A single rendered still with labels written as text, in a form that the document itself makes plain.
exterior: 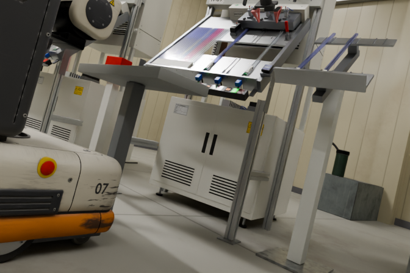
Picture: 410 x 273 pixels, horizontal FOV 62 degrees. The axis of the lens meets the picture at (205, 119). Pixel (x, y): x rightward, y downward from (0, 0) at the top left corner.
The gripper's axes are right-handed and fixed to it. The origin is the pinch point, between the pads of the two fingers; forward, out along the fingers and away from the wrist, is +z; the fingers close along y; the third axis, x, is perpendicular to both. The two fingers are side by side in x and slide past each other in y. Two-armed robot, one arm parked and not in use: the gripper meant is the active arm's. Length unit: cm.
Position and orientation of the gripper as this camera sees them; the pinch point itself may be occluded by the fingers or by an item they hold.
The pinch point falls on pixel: (267, 21)
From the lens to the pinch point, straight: 183.9
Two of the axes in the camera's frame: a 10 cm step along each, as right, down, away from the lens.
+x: -4.9, 6.2, -6.2
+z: 2.0, 7.7, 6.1
